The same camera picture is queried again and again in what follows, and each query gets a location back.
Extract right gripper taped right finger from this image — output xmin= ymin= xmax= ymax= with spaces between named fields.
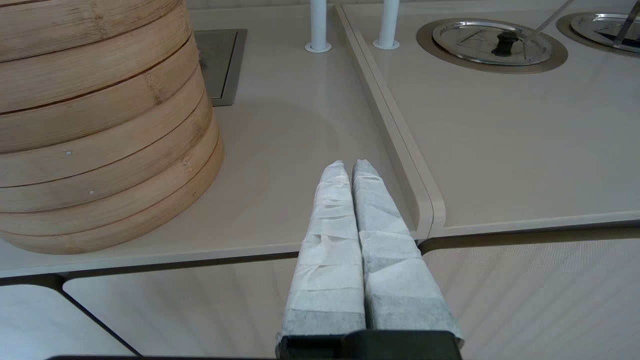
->
xmin=352 ymin=159 xmax=465 ymax=346

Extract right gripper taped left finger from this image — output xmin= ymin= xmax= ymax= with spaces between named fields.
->
xmin=276 ymin=160 xmax=367 ymax=346

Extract steel pot lid black knob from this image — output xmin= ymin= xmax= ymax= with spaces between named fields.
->
xmin=432 ymin=19 xmax=553 ymax=67
xmin=570 ymin=12 xmax=640 ymax=53

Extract tall bamboo steamer stack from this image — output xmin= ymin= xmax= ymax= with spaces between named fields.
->
xmin=0 ymin=0 xmax=225 ymax=255

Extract round steel lid right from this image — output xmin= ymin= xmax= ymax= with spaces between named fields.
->
xmin=556 ymin=11 xmax=640 ymax=57

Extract steel plate with flower holes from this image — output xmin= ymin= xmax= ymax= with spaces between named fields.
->
xmin=194 ymin=29 xmax=248 ymax=107

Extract white metal pole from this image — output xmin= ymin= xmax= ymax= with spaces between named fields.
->
xmin=372 ymin=0 xmax=401 ymax=50
xmin=305 ymin=0 xmax=332 ymax=54

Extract long steel ladle handle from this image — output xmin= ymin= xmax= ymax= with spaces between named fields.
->
xmin=524 ymin=0 xmax=576 ymax=45

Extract short steel utensil handle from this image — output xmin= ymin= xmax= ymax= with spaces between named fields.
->
xmin=612 ymin=14 xmax=640 ymax=49

